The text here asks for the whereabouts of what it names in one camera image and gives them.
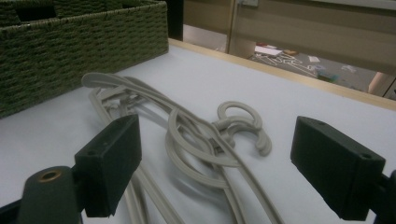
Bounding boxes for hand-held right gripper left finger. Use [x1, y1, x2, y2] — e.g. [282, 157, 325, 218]
[74, 113, 143, 218]

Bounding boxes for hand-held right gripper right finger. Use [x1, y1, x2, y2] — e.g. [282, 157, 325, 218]
[290, 115, 387, 222]

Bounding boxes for grey plastic clothes hanger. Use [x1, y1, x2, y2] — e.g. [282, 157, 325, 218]
[81, 72, 286, 224]
[88, 87, 274, 224]

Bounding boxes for green woven basket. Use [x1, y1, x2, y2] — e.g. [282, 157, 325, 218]
[0, 0, 170, 119]

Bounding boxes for white paper sheet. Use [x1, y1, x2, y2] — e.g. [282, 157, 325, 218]
[253, 45, 284, 58]

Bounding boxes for white table mat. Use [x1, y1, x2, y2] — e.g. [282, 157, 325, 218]
[0, 45, 396, 224]

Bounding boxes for white wire hanger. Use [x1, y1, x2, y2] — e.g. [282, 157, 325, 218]
[288, 60, 326, 78]
[251, 51, 300, 71]

